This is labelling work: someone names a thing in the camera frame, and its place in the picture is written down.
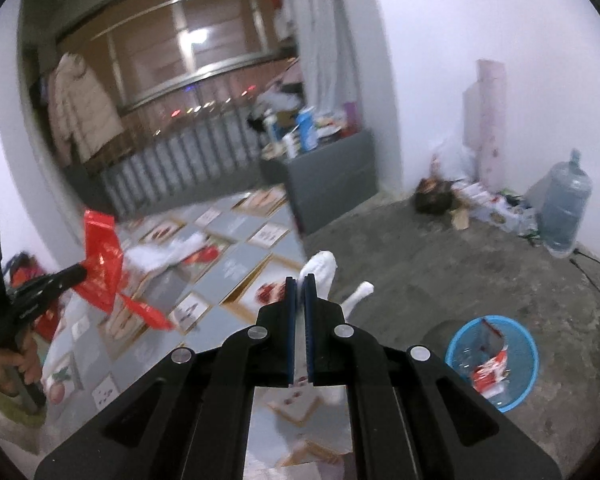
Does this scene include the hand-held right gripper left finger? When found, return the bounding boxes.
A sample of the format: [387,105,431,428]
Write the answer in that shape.
[34,276,297,480]

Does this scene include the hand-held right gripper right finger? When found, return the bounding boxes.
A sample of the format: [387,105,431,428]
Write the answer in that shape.
[304,274,562,480]

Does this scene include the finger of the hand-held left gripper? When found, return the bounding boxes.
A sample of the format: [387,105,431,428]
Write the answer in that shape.
[9,263,89,312]

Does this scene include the white tissue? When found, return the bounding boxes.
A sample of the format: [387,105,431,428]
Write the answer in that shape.
[300,251,376,322]

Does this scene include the red plastic wrapper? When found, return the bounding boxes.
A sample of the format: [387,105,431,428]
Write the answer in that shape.
[71,210,176,332]

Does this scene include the blue mesh wastebasket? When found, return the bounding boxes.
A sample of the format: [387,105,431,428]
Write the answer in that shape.
[444,315,540,414]

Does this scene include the person's left forearm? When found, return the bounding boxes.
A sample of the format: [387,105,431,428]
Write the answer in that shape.
[0,370,47,429]

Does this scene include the person's left hand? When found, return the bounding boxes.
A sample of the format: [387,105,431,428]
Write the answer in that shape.
[0,346,44,397]

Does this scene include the fruit print tablecloth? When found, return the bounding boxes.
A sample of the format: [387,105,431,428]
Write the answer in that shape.
[44,185,361,480]

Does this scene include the grey cabinet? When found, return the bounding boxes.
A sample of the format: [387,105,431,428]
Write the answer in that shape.
[259,129,379,237]

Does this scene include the grey railing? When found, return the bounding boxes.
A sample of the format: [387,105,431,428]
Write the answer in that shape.
[99,104,267,217]

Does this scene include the dark bag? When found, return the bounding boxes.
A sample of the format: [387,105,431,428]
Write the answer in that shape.
[412,176,457,214]

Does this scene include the beige padded coat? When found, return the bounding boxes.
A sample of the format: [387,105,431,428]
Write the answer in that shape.
[46,51,127,164]

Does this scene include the red and white wrapper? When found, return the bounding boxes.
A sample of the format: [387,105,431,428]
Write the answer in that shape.
[470,321,510,400]

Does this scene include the purple container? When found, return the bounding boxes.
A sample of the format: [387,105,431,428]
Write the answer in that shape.
[342,102,359,137]

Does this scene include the large water jug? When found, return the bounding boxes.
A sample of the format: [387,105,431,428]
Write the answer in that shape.
[536,148,594,259]

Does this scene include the white curtain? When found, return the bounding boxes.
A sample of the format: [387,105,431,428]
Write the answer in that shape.
[284,0,362,128]

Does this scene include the black floor cable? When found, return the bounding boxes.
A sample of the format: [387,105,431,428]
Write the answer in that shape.
[569,249,600,302]

